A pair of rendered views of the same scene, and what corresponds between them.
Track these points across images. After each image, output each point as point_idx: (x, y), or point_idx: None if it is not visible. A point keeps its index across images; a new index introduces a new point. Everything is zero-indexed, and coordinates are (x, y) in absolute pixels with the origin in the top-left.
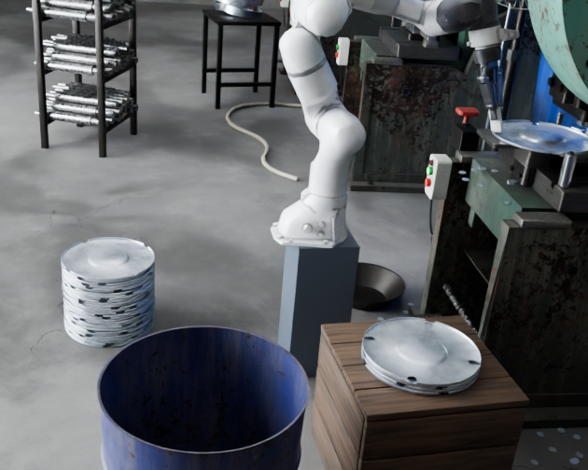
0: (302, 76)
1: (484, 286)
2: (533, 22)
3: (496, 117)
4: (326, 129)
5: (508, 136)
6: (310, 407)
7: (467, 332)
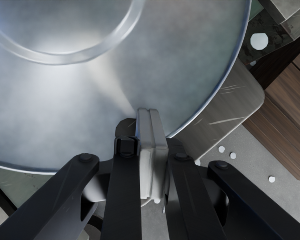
0: None
1: None
2: None
3: (173, 143)
4: None
5: (153, 82)
6: (273, 194)
7: (296, 70)
